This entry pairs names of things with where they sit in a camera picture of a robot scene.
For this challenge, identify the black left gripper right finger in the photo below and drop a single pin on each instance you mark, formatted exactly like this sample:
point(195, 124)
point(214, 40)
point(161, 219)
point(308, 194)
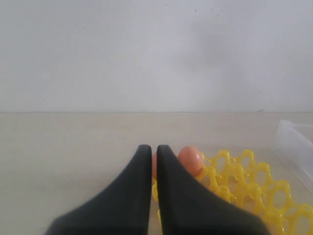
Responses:
point(188, 208)

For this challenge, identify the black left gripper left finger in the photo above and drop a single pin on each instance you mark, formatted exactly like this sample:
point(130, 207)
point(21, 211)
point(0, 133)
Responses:
point(122, 208)

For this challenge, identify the brown egg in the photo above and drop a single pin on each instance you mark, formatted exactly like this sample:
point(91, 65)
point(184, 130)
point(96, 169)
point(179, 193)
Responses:
point(192, 160)
point(154, 166)

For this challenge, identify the yellow plastic egg tray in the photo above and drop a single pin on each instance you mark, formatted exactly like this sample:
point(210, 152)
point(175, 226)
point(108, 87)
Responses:
point(249, 185)

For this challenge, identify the clear plastic bin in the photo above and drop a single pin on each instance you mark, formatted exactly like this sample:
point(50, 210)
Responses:
point(294, 146)

